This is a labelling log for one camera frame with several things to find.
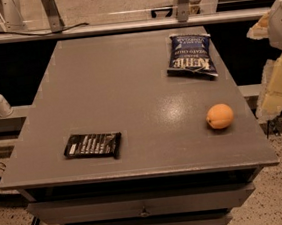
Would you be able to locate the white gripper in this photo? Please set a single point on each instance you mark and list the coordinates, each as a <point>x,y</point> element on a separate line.
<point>269,26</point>

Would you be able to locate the orange fruit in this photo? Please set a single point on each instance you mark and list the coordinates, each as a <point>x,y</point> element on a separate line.
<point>220,116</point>

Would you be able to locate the blue Kettle chips bag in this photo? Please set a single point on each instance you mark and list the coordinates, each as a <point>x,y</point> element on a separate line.
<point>190,55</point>

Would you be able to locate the black snack packet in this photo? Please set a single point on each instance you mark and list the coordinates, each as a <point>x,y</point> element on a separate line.
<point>93,145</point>

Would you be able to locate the top drawer with knob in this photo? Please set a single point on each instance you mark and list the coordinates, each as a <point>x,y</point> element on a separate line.
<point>123,206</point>

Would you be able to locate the metal frame leg left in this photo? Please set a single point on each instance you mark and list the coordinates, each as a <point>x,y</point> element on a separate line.
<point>55,20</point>

